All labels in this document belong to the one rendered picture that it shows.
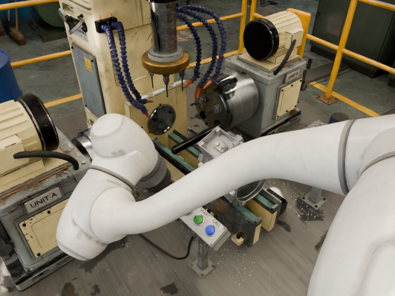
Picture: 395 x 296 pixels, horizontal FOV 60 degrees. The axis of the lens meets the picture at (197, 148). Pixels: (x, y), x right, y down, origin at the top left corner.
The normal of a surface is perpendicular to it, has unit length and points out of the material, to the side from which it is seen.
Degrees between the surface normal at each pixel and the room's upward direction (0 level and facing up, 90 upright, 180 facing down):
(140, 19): 90
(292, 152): 61
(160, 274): 0
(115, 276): 0
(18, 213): 90
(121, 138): 66
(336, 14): 90
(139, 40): 90
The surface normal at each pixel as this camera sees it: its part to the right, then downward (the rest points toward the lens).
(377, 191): -0.58, -0.80
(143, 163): 0.83, 0.25
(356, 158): -0.73, -0.04
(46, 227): 0.66, 0.47
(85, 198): -0.43, -0.56
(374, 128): -0.58, -0.66
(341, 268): -0.77, -0.60
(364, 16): -0.84, 0.34
